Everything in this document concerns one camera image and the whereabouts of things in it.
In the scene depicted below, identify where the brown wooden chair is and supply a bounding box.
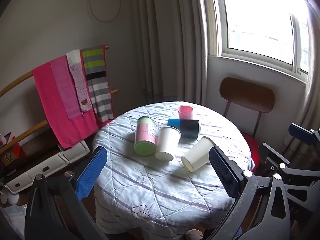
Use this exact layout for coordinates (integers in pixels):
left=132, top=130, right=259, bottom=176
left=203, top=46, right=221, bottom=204
left=219, top=77, right=276, bottom=140

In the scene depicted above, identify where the blue and black cup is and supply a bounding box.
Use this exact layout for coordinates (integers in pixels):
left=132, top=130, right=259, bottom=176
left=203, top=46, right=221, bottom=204
left=167, top=118, right=201, bottom=140

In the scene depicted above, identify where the green and pink cup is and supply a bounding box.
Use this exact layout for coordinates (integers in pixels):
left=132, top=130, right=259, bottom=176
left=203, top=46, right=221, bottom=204
left=134, top=116, right=157, bottom=156

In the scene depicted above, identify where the hot pink towel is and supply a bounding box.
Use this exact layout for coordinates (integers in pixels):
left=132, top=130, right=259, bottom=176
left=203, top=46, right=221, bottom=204
left=32, top=61, right=100, bottom=149

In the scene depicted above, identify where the pink plastic cup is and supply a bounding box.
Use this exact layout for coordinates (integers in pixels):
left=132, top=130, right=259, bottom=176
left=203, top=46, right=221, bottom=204
left=178, top=106, right=194, bottom=121

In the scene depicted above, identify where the thin wall cable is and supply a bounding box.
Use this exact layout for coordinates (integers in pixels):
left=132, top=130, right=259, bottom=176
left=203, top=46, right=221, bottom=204
left=86, top=0, right=126, bottom=23

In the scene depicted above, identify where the white and pink knitted scarf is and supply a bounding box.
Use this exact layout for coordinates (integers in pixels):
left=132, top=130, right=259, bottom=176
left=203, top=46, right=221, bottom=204
left=66, top=49, right=92, bottom=112

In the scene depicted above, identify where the wooden towel rack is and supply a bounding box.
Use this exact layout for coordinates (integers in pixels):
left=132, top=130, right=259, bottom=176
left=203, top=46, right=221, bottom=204
left=0, top=45, right=118, bottom=157

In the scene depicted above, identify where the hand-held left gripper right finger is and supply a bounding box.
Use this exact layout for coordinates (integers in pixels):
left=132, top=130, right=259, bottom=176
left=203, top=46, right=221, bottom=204
left=205, top=146, right=292, bottom=240

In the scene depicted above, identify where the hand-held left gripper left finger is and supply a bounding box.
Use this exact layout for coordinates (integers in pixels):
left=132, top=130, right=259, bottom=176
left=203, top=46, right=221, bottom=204
left=24, top=146, right=108, bottom=240

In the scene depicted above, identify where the white framed window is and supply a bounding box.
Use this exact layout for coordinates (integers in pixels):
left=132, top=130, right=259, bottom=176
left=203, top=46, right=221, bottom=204
left=197, top=0, right=316, bottom=83

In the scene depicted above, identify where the beige curtain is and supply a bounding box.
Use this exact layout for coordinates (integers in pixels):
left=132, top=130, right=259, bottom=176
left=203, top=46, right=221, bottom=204
left=274, top=4, right=320, bottom=157
left=129, top=0, right=210, bottom=106

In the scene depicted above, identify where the striped green grey scarf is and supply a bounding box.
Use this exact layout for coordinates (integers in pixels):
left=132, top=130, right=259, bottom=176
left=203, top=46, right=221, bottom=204
left=82, top=45, right=115, bottom=123

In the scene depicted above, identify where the round table with quilt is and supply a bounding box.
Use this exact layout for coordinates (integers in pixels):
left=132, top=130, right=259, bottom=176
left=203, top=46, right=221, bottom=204
left=92, top=101, right=255, bottom=240

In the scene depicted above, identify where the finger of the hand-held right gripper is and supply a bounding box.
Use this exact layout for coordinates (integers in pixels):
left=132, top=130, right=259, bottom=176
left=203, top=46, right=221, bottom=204
left=258, top=143, right=320, bottom=207
left=288, top=123, right=320, bottom=147

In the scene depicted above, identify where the light pink towel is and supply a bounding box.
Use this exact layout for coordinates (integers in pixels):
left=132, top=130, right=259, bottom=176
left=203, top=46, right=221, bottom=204
left=50, top=56, right=85, bottom=121

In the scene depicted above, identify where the red seat cushion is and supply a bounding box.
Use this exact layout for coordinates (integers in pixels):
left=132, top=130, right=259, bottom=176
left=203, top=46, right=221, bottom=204
left=241, top=132, right=261, bottom=173

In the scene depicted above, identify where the white paper cup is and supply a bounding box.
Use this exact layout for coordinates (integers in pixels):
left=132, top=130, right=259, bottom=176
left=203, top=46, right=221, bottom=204
left=181, top=136, right=217, bottom=173
left=155, top=126, right=181, bottom=162

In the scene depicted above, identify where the red cardboard box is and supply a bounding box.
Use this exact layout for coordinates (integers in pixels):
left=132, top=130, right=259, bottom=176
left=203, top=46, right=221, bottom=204
left=0, top=142, right=23, bottom=167

